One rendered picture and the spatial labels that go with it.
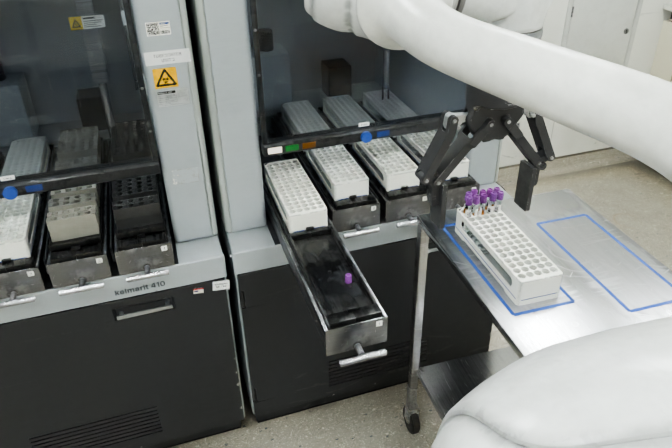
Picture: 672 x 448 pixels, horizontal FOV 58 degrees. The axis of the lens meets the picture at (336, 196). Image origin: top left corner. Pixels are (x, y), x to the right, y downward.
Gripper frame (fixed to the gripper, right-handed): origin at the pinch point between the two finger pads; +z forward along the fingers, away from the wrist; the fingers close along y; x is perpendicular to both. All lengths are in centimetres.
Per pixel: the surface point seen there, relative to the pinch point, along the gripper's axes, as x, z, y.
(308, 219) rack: 59, 36, -10
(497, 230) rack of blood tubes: 35, 33, 28
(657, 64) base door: 182, 63, 218
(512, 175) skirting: 185, 118, 140
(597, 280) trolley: 18, 38, 43
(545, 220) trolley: 42, 39, 47
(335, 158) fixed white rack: 85, 35, 5
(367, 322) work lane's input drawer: 23.5, 39.9, -8.0
